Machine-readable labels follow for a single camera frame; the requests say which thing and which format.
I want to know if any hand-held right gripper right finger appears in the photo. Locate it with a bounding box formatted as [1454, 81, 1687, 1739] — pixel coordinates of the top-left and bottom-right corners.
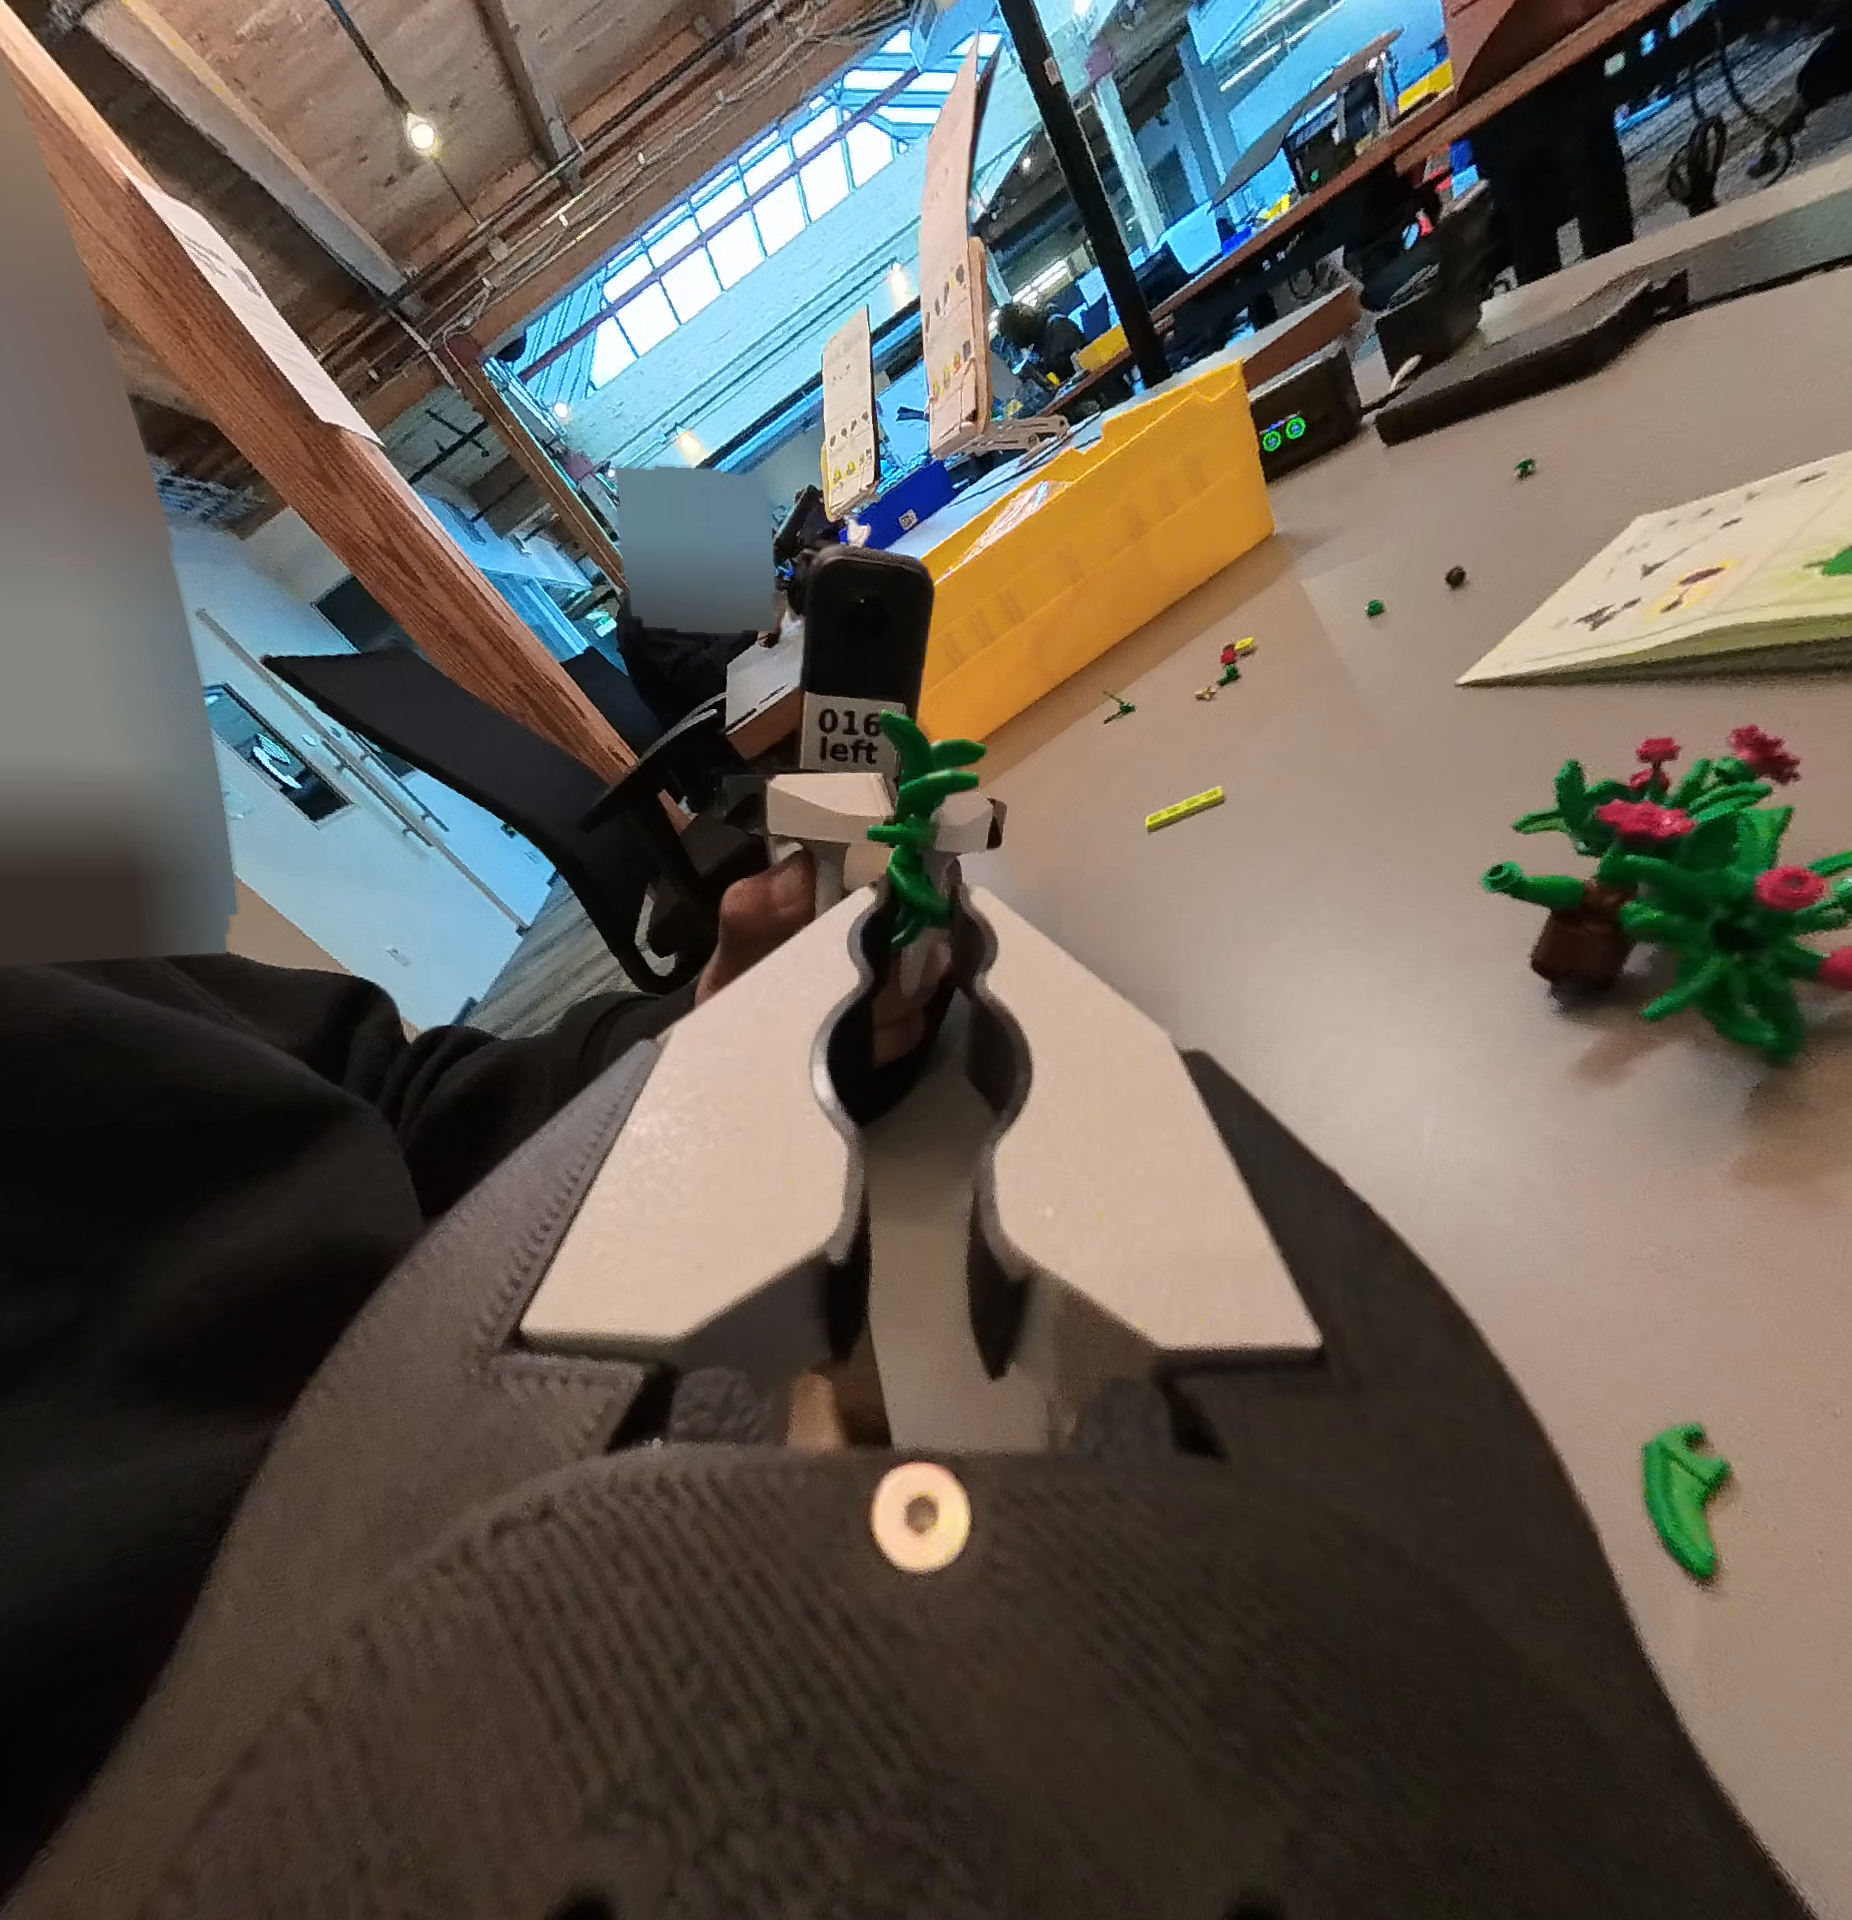
[955, 884, 1327, 1446]

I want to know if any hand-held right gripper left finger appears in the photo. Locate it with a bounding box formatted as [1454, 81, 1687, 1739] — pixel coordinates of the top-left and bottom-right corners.
[517, 882, 890, 1446]

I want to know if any green toy plant stem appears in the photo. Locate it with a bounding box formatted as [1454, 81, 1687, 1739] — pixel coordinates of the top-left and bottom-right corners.
[865, 712, 992, 950]

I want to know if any person's left forearm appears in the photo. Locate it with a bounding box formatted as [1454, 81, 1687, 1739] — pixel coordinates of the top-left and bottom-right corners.
[391, 983, 709, 1225]

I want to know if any person's left hand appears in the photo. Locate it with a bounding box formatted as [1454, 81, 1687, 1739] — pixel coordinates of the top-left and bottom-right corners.
[694, 855, 964, 1123]

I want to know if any blue plastic bin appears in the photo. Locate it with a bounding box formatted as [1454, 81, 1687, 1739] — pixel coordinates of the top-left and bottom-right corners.
[842, 463, 962, 552]

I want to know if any small cardboard sign board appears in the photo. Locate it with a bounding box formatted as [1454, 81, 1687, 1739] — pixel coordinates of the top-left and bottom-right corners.
[818, 307, 880, 529]

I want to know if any yellow plastic bin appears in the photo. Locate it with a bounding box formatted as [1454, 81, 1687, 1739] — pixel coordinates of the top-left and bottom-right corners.
[902, 360, 1276, 744]

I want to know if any tall cardboard sign board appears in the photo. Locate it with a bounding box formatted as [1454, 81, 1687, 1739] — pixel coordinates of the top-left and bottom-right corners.
[917, 33, 1005, 460]

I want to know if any black office chair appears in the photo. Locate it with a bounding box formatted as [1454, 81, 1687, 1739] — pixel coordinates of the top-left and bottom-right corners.
[261, 649, 769, 997]

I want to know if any wooden beam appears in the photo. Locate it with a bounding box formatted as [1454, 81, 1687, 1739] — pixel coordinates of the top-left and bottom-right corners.
[0, 0, 644, 783]

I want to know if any black steel column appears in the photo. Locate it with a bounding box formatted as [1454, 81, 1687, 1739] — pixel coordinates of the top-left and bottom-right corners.
[997, 0, 1171, 389]

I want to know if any black device with green lights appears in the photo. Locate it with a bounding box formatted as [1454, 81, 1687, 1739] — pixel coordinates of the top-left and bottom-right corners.
[1247, 343, 1363, 481]

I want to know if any person's black jacket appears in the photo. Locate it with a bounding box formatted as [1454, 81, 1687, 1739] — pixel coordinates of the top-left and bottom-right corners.
[0, 953, 687, 1920]

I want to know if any curved green toy leaf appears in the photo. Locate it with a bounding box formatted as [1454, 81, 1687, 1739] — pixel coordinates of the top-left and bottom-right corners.
[1639, 1423, 1733, 1583]

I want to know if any toy flower plant brown pot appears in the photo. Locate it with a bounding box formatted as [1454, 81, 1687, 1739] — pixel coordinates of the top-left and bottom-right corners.
[1479, 727, 1852, 1069]

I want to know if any black equipment box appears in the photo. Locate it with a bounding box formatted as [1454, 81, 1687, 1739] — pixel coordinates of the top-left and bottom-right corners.
[1376, 210, 1489, 378]

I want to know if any white paper sheet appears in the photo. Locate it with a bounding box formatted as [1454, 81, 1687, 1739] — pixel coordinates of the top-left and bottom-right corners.
[121, 180, 386, 448]

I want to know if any black flat case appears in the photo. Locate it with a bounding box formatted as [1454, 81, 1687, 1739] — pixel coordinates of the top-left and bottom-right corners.
[1376, 274, 1693, 448]

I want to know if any instruction booklet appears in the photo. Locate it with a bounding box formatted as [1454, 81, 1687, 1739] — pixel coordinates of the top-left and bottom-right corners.
[1454, 442, 1852, 690]

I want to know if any dark framed wall panel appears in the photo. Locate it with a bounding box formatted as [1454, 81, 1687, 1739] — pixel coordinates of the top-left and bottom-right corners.
[206, 683, 346, 829]

